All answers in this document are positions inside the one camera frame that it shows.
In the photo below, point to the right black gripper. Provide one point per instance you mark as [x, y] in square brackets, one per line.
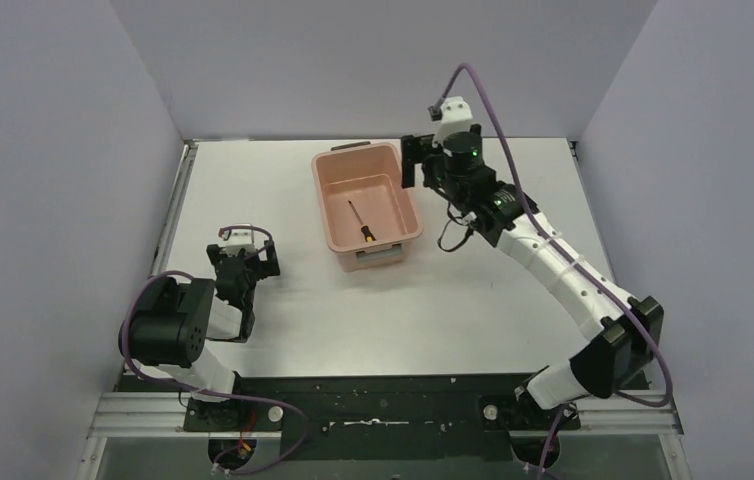
[414, 150]

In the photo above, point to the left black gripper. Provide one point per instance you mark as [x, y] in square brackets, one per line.
[244, 265]

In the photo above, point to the yellow black screwdriver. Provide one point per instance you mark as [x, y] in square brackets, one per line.
[364, 227]

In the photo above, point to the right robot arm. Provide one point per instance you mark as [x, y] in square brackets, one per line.
[622, 331]

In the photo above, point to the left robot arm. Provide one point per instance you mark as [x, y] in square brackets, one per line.
[176, 314]

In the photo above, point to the pink plastic bin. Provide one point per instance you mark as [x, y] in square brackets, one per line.
[368, 174]

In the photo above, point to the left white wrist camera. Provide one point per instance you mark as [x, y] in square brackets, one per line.
[238, 239]

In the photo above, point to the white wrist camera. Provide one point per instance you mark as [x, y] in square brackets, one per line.
[452, 115]
[238, 239]

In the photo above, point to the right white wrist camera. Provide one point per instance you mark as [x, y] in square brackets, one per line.
[452, 115]

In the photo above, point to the left side aluminium rail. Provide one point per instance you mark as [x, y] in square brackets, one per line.
[178, 192]

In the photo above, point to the aluminium rail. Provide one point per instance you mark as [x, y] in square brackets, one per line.
[159, 415]
[178, 192]

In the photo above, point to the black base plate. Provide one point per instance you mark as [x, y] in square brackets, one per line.
[403, 418]

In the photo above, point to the aluminium front rail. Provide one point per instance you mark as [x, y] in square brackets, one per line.
[159, 415]

